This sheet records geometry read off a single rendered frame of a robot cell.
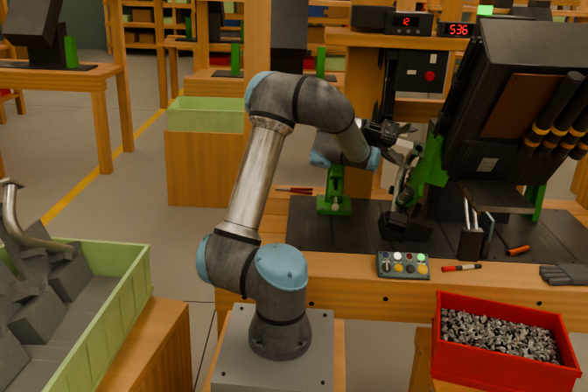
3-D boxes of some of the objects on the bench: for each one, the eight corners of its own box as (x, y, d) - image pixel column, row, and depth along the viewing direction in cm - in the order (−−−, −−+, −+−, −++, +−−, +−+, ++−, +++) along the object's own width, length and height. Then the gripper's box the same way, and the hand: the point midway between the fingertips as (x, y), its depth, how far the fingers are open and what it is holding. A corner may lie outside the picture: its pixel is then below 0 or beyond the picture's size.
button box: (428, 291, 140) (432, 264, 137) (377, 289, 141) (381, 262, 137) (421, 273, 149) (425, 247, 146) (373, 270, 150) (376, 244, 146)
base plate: (630, 274, 151) (632, 268, 150) (283, 254, 153) (283, 248, 153) (565, 213, 190) (566, 209, 189) (290, 199, 192) (290, 194, 191)
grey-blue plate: (487, 260, 151) (496, 220, 146) (481, 260, 151) (490, 220, 146) (479, 244, 160) (486, 207, 155) (472, 244, 160) (480, 206, 155)
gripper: (359, 149, 147) (418, 168, 148) (370, 96, 155) (427, 115, 156) (350, 159, 155) (408, 178, 156) (361, 109, 162) (416, 126, 164)
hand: (414, 150), depth 159 cm, fingers open, 14 cm apart
